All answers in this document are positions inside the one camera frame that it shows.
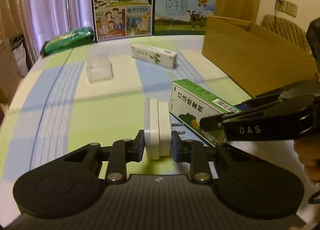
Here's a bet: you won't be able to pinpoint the green white spray box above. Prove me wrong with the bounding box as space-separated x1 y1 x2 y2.
169 79 240 145

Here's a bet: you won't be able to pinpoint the white power adapter plug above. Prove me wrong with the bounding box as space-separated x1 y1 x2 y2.
144 98 184 160

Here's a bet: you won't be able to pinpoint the person's hand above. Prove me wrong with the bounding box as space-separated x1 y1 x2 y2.
293 135 320 185

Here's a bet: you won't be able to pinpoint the brown cardboard box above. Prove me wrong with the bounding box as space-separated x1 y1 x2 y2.
202 16 318 97

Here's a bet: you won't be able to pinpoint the quilted tan chair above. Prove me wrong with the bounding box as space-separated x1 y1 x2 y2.
260 14 313 56

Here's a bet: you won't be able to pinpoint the clear plastic box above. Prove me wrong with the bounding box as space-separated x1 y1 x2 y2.
86 53 113 83

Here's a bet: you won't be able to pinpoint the white medicine box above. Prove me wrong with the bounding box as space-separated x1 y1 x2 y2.
131 43 177 69

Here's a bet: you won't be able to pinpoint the light blue milk carton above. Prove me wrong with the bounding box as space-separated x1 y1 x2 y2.
153 0 216 36

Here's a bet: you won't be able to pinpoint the green snack bag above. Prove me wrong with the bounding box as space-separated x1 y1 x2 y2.
40 26 95 57

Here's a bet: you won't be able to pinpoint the cardboard boxes at left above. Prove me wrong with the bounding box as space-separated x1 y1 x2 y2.
0 38 22 105

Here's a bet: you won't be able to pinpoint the white plastic bucket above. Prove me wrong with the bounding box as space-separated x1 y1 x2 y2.
10 34 31 78

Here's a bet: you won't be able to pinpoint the blue cartoon milk carton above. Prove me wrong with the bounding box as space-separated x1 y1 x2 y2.
92 0 155 42

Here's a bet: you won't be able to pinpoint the purple curtain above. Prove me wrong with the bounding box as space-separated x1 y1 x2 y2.
1 0 94 66

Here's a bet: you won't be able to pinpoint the black charger cable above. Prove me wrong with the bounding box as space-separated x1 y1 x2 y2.
274 0 283 24

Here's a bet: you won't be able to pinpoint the wall power socket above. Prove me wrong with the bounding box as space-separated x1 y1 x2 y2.
275 0 286 12

